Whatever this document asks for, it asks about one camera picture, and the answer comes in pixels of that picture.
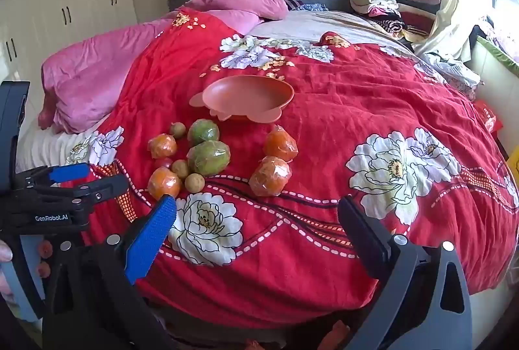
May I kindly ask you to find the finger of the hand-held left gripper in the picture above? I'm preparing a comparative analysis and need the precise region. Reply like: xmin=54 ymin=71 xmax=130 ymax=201
xmin=16 ymin=163 xmax=91 ymax=188
xmin=24 ymin=174 xmax=129 ymax=213

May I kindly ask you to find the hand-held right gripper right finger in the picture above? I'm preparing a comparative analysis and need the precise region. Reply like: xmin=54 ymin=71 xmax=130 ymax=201
xmin=338 ymin=195 xmax=474 ymax=350

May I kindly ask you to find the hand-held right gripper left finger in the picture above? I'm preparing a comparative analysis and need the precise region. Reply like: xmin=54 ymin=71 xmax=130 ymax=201
xmin=42 ymin=194 xmax=178 ymax=350

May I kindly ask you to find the large green mango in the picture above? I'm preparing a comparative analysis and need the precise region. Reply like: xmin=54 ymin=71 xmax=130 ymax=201
xmin=187 ymin=140 xmax=231 ymax=177

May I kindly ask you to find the orange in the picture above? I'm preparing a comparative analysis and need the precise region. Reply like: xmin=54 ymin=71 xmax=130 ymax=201
xmin=148 ymin=134 xmax=178 ymax=159
xmin=248 ymin=156 xmax=293 ymax=197
xmin=147 ymin=167 xmax=182 ymax=200
xmin=263 ymin=126 xmax=298 ymax=163

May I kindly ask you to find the pink plastic plate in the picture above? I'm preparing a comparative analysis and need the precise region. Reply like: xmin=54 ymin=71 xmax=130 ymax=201
xmin=189 ymin=75 xmax=295 ymax=124

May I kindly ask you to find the person's left hand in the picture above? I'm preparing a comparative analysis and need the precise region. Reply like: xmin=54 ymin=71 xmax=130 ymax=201
xmin=0 ymin=238 xmax=53 ymax=296

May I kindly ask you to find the white mattress sheet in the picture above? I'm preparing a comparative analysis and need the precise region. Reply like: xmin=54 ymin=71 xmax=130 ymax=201
xmin=16 ymin=113 xmax=110 ymax=172

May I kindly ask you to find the pink quilt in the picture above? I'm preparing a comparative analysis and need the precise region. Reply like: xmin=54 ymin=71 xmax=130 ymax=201
xmin=38 ymin=8 xmax=264 ymax=135

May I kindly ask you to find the round green wrapped fruit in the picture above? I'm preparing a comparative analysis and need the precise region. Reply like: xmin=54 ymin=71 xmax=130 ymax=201
xmin=187 ymin=119 xmax=221 ymax=146

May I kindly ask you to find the red floral blanket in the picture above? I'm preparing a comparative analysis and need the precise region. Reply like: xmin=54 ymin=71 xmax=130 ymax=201
xmin=67 ymin=7 xmax=519 ymax=328

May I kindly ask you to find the red bag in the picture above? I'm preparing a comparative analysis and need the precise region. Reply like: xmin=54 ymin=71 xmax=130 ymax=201
xmin=472 ymin=99 xmax=503 ymax=134

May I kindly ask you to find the heap of white clothes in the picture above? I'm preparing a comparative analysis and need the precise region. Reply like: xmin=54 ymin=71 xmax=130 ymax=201
xmin=419 ymin=50 xmax=481 ymax=89

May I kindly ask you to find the beige bed sheet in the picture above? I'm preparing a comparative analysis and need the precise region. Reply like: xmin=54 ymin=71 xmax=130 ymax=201
xmin=251 ymin=10 xmax=418 ymax=59

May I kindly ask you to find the pile of folded clothes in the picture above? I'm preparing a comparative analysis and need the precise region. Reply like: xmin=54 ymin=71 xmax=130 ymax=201
xmin=349 ymin=0 xmax=442 ymax=42

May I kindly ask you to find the pink pillow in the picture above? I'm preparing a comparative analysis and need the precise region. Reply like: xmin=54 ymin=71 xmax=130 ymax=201
xmin=182 ymin=0 xmax=289 ymax=20

